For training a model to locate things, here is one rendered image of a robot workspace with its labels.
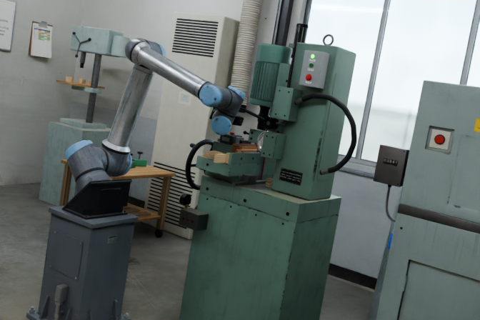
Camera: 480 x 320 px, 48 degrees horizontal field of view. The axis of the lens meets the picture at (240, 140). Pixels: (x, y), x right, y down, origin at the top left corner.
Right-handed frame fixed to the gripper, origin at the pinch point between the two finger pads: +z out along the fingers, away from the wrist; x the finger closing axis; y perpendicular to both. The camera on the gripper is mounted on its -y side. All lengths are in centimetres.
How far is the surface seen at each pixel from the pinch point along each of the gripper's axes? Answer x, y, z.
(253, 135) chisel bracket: 6.2, -17.8, -3.6
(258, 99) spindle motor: -12.3, -12.8, -5.9
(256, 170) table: 21.1, -24.6, -11.3
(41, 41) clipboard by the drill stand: 46, 168, 247
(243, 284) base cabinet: 68, -34, -42
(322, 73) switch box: -37, -33, -31
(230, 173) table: 21.8, -10.4, -28.4
